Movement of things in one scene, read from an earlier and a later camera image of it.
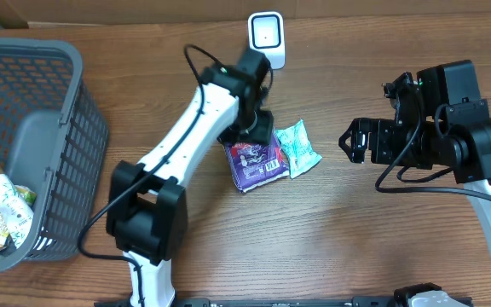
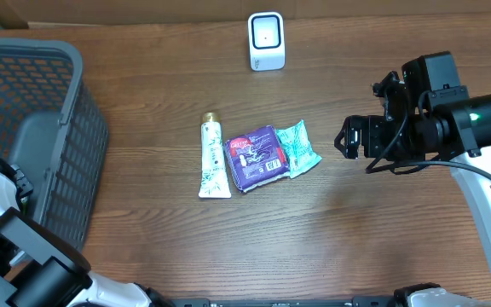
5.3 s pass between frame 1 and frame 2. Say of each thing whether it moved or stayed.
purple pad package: stayed
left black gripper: moved
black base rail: stayed
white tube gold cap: moved
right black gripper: stayed
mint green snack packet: stayed
